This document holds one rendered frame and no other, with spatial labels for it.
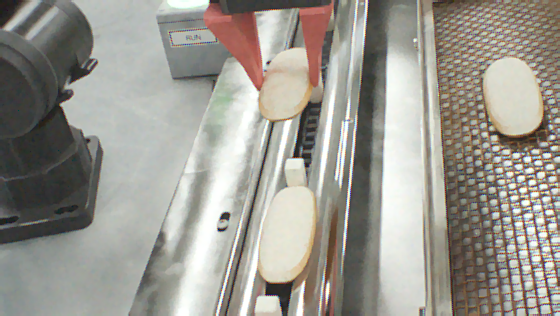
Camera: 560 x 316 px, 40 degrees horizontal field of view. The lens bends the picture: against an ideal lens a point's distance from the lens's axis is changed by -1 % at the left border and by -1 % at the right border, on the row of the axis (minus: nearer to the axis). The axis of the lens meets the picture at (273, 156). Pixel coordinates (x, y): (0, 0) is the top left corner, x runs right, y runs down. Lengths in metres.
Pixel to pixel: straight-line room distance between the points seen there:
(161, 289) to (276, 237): 0.08
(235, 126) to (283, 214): 0.13
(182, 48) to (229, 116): 0.17
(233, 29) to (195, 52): 0.29
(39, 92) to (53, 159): 0.09
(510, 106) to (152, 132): 0.35
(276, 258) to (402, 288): 0.09
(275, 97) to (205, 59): 0.28
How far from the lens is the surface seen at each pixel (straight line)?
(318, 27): 0.51
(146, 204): 0.65
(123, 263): 0.60
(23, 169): 0.65
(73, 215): 0.64
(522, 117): 0.53
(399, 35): 0.84
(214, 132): 0.64
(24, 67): 0.58
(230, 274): 0.51
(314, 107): 0.70
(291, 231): 0.53
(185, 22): 0.79
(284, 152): 0.62
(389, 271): 0.55
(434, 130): 0.55
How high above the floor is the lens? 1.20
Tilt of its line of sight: 34 degrees down
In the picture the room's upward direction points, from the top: 11 degrees counter-clockwise
